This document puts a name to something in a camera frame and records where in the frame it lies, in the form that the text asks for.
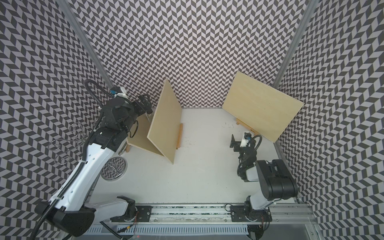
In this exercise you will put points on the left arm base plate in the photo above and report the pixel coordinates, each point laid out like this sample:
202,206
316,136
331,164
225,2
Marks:
134,212

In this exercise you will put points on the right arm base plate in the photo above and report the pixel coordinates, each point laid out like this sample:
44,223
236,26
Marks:
247,214

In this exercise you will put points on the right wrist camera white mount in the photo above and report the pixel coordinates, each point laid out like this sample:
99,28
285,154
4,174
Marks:
245,142

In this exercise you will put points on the aluminium front rail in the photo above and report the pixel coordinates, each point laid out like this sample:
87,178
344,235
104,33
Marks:
280,213

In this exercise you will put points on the light plywood board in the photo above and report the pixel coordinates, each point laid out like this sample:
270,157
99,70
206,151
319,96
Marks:
260,106
165,126
140,139

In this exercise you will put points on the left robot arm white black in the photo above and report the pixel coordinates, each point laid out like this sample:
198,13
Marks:
66,209

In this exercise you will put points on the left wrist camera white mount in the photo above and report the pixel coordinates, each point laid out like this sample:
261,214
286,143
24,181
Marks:
119,92

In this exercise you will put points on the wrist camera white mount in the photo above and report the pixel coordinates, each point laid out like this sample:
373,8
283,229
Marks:
119,92
245,142

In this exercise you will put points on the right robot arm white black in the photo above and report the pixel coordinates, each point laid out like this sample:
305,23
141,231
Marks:
275,180

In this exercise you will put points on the wire whisk rack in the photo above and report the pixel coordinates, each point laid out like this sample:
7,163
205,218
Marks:
62,147

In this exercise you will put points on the wooden easel with label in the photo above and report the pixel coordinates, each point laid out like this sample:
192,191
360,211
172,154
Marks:
239,122

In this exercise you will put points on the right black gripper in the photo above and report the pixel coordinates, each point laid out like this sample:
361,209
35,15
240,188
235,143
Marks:
237,144

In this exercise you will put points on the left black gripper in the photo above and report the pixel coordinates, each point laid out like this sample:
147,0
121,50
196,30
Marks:
146,103

